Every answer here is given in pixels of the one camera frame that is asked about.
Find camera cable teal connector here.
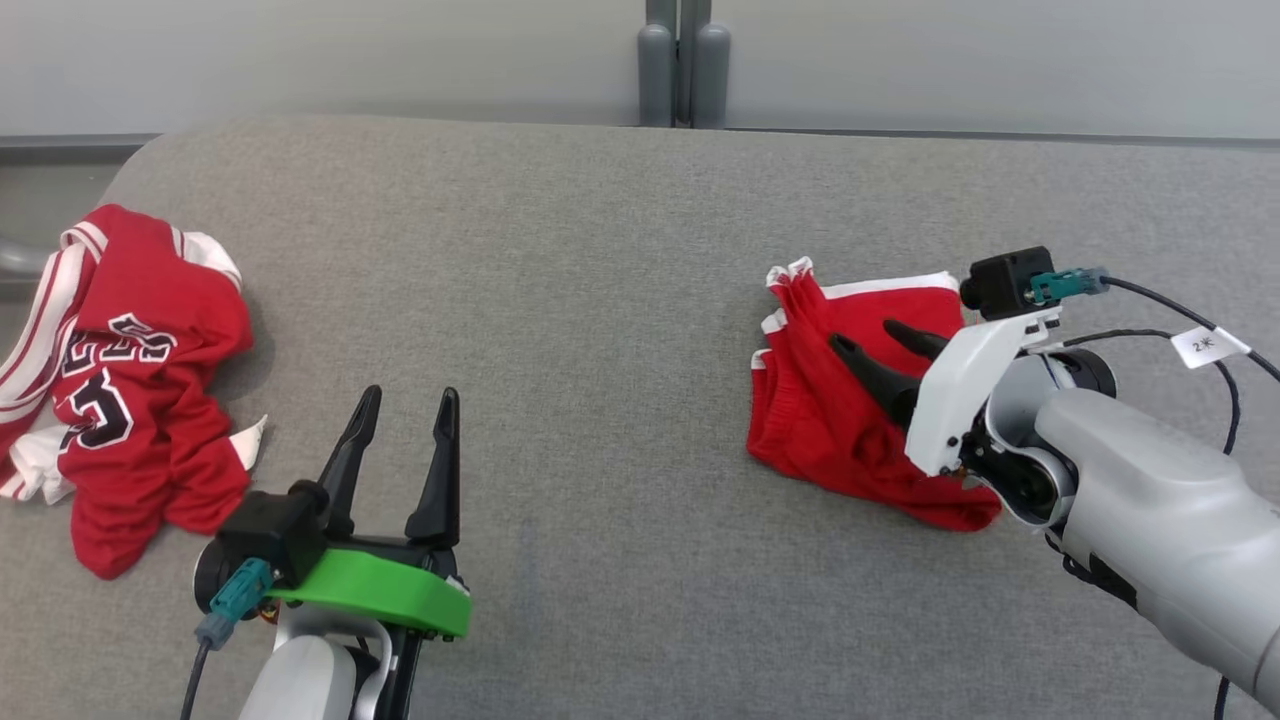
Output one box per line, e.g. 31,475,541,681
1030,266,1280,383
180,557,274,720

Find white right cable label tag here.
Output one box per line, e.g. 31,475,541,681
1170,327,1252,370

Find red shorts with white trim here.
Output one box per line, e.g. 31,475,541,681
746,257,1003,532

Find left camera cable teal connector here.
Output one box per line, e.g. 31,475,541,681
180,557,274,720

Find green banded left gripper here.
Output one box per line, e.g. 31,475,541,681
266,385,473,641

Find right camera cable teal connector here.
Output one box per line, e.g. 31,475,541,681
1030,266,1280,383

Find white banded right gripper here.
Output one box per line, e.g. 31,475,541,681
828,308,1063,478

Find red basketball jersey number 23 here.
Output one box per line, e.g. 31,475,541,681
0,204,269,581

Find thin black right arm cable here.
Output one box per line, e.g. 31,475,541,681
1050,328,1243,456

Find grey partition upright post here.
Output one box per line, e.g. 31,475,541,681
645,0,713,128

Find grey cylindrical post foot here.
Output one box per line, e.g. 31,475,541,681
638,22,674,128
692,22,731,129

